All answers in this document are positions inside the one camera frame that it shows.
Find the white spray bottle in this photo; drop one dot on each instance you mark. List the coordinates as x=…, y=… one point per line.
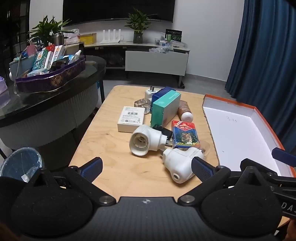
x=76, y=56

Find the orange and white box lid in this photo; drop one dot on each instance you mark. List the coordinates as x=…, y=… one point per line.
x=238, y=139

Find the white box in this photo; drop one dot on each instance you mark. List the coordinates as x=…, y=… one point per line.
x=130, y=119

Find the clear plastic bag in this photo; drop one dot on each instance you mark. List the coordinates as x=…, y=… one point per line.
x=160, y=49

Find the red and blue card box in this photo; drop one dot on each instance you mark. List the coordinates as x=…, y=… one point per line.
x=185, y=136

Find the beige box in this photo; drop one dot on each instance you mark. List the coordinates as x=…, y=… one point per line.
x=72, y=48

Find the trash bin with blue bag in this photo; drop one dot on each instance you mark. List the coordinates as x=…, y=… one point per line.
x=20, y=164

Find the round black table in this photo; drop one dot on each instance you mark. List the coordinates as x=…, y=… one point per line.
x=46, y=115

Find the white television cabinet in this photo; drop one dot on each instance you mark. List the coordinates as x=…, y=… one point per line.
x=155, y=62

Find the blue tin box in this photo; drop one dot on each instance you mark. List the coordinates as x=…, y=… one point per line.
x=160, y=92

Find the steel tumbler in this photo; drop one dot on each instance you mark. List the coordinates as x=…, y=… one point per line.
x=57, y=38

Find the black television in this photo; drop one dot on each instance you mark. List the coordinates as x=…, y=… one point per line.
x=115, y=9

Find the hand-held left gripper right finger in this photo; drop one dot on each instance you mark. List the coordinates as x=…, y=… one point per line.
x=202, y=169

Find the blue curtain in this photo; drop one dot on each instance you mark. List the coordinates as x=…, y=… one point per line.
x=266, y=58

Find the white charger plug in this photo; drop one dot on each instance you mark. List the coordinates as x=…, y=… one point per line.
x=148, y=95

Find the small potted plant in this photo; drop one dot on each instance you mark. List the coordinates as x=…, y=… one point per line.
x=138, y=24

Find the white plastic bag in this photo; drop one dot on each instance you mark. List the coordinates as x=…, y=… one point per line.
x=71, y=37

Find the large potted plant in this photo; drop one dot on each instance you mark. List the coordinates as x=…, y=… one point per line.
x=46, y=28

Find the purple patterned tray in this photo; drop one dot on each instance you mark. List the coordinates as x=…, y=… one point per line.
x=50, y=80

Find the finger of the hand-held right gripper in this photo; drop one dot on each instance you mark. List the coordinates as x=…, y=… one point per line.
x=259, y=167
x=283, y=156

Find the small black box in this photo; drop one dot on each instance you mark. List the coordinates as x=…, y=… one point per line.
x=167, y=133

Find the dark wall cabinet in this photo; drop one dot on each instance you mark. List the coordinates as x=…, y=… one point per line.
x=12, y=25

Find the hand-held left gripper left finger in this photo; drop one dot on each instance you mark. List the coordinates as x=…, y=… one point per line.
x=92, y=168

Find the white router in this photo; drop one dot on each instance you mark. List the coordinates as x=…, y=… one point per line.
x=110, y=39

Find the teal box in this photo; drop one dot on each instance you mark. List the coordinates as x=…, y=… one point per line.
x=165, y=107

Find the white lamp socket adapter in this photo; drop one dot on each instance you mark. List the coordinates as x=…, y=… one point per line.
x=148, y=137

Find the green and black box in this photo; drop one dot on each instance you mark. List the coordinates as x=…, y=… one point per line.
x=173, y=35

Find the brown tube with white cap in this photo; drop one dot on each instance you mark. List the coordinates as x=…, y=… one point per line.
x=183, y=108

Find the yellow box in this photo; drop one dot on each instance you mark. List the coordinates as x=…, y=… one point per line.
x=87, y=38

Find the black cylinder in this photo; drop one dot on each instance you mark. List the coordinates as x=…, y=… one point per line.
x=183, y=84

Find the white plug-in device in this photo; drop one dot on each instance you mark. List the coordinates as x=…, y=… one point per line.
x=180, y=162

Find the clear glass ashtray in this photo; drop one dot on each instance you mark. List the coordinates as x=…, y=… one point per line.
x=142, y=103

